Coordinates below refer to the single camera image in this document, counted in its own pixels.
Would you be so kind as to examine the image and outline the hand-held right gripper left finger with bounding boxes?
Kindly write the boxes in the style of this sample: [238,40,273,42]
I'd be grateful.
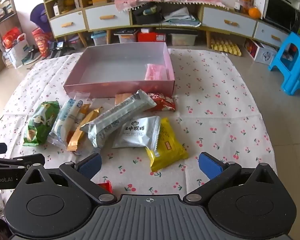
[22,152,117,204]

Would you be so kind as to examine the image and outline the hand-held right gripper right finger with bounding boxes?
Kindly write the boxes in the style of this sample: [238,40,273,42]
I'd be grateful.
[184,152,280,203]

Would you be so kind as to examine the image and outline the red snack packet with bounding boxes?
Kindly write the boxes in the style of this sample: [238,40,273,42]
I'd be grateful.
[97,181,113,194]
[144,92,177,112]

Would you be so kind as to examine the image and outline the gold stick snack packet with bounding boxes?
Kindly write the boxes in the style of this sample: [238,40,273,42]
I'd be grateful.
[66,107,104,152]

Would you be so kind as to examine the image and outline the green snack packet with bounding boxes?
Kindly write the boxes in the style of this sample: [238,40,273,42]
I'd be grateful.
[23,101,60,146]

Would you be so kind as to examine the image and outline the yellow snack packet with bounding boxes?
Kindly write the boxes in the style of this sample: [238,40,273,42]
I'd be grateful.
[145,117,189,172]

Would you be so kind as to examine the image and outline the long silver snack packet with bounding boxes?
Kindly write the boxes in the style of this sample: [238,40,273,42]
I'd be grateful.
[80,89,157,148]

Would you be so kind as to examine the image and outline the clear white-blue snack packet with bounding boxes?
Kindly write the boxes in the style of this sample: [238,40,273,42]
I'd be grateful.
[48,92,90,147]

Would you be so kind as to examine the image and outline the white square snack packet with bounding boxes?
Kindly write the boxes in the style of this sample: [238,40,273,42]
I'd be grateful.
[112,116,161,152]

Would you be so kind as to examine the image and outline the pink cardboard box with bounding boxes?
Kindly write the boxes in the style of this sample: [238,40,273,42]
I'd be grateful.
[63,42,175,98]

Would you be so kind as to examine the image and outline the cherry print tablecloth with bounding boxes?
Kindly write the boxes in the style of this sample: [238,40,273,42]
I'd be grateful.
[0,47,278,205]

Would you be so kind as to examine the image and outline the white shopping bag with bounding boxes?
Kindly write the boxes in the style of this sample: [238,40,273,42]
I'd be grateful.
[6,40,30,68]

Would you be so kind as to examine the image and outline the pink snack packet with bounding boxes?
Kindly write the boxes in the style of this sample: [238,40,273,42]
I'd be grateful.
[144,64,169,81]

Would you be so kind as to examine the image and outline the red gift bag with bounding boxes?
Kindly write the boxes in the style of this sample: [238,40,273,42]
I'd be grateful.
[2,27,27,50]

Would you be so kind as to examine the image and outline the red printed bag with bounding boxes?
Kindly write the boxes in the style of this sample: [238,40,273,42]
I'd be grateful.
[32,27,51,59]

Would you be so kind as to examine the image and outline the black device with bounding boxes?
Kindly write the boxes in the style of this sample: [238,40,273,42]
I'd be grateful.
[49,41,74,56]

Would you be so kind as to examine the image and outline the wooden side shelf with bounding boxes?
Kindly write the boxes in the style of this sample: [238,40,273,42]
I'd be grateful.
[0,0,18,81]

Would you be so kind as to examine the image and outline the tray of yellow items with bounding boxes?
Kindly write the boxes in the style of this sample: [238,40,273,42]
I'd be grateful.
[210,37,242,56]

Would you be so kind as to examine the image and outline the white printed box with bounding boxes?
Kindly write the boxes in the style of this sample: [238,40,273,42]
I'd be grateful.
[255,45,278,64]

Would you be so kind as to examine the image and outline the clear storage box blue lid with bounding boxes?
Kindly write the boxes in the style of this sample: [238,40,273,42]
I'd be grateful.
[91,31,108,46]

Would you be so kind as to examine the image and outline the blue plastic stool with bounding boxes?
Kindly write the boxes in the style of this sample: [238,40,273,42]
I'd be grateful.
[268,32,300,96]

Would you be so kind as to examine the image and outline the purple object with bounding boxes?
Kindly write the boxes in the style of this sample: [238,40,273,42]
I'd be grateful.
[30,3,53,34]

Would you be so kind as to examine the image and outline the red flat box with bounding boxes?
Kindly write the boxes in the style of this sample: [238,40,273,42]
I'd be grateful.
[137,31,169,43]

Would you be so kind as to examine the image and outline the wooden cabinet with white drawers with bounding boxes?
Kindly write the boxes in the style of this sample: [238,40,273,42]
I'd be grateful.
[40,0,294,53]

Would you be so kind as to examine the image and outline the folded cloths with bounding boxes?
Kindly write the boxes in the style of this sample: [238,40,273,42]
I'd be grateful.
[164,6,202,27]

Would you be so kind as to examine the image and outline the black bag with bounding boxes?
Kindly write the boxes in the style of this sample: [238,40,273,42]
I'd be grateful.
[132,2,164,25]

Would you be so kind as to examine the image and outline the black microwave oven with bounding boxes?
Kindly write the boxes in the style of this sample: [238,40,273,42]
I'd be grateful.
[262,0,300,33]

